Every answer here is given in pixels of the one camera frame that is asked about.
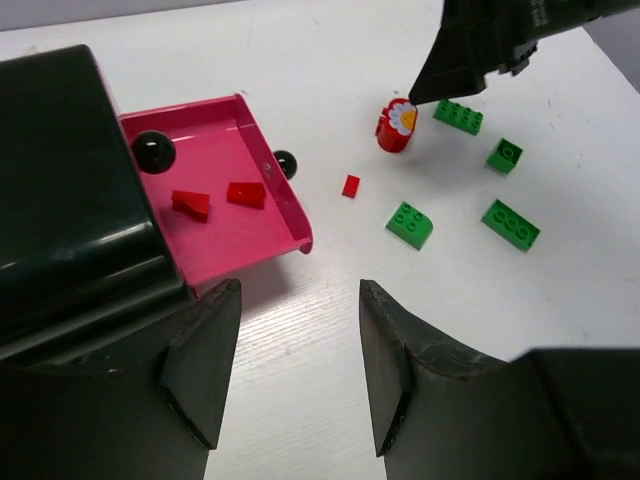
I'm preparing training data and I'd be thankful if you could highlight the green curved four-stud lego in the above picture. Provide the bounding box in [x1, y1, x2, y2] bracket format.
[385, 202, 434, 250]

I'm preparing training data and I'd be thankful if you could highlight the green small square lego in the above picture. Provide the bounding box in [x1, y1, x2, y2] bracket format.
[486, 138, 523, 174]

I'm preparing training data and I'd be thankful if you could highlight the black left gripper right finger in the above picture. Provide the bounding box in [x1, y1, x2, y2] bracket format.
[359, 279, 415, 457]

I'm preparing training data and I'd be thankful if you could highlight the red flower lego cylinder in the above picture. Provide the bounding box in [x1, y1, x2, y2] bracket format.
[375, 98, 418, 153]

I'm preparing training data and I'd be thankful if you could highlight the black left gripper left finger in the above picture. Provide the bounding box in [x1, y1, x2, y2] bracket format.
[158, 279, 242, 448]

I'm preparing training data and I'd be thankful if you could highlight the green four-stud long lego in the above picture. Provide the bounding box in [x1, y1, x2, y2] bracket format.
[433, 99, 484, 135]

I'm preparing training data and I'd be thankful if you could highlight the small red lego slope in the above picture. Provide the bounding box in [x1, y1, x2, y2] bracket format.
[341, 175, 360, 199]

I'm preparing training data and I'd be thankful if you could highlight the black drawer cabinet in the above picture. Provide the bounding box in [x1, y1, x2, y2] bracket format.
[1, 45, 194, 362]

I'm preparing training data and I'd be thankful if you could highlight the black drawer knob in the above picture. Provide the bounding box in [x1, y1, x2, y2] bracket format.
[131, 130, 176, 174]
[273, 150, 298, 180]

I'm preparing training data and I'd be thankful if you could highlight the green lego brick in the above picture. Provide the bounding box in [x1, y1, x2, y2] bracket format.
[481, 199, 540, 252]

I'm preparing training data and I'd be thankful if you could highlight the red lego wedge piece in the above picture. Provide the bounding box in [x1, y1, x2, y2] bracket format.
[171, 190, 210, 223]

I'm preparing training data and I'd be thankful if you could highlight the black top drawer knob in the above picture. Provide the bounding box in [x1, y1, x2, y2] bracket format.
[131, 130, 176, 174]

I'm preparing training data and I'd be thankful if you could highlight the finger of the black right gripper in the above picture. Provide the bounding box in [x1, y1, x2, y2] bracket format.
[408, 0, 537, 104]

